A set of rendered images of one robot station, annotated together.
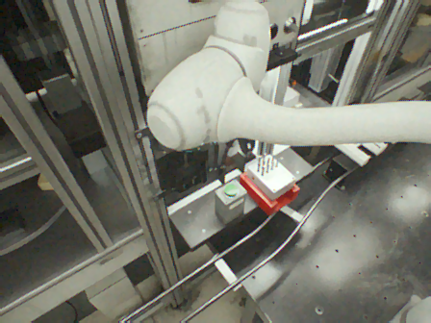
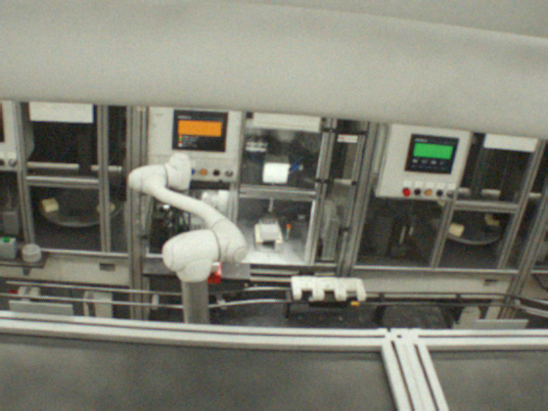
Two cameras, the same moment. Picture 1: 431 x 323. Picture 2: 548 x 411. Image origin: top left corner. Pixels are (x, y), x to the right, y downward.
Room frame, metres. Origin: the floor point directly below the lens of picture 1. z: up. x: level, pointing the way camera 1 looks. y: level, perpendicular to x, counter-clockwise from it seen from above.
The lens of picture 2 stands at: (-1.55, -1.64, 2.84)
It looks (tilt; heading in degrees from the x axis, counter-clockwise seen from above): 30 degrees down; 28
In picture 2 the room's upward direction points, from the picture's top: 7 degrees clockwise
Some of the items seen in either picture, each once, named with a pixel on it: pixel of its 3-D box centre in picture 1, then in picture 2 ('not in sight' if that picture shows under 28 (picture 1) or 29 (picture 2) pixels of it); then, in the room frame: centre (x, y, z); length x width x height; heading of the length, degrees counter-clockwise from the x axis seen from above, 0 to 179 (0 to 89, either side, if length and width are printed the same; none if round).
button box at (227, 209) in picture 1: (228, 200); not in sight; (0.52, -0.04, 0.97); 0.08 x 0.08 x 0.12; 35
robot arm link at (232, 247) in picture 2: not in sight; (228, 244); (0.21, -0.53, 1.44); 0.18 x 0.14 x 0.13; 60
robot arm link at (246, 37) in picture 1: (237, 50); (176, 170); (0.50, -0.04, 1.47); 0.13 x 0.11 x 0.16; 150
